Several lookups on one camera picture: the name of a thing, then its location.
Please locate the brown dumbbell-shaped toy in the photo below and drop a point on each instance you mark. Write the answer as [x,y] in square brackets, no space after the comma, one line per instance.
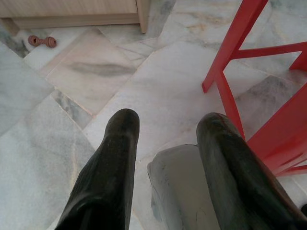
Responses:
[42,41]

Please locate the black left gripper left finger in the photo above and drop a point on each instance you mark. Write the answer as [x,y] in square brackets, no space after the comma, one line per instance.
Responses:
[108,172]

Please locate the light wooden cabinet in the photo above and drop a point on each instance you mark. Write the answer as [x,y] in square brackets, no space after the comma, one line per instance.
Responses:
[72,12]

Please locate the red plastic chair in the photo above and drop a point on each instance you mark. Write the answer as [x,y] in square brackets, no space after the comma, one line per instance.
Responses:
[275,134]

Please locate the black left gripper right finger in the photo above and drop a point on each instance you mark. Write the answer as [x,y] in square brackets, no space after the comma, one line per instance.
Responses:
[230,172]

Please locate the grey robot foot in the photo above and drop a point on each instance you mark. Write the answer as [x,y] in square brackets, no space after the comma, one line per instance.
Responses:
[177,187]

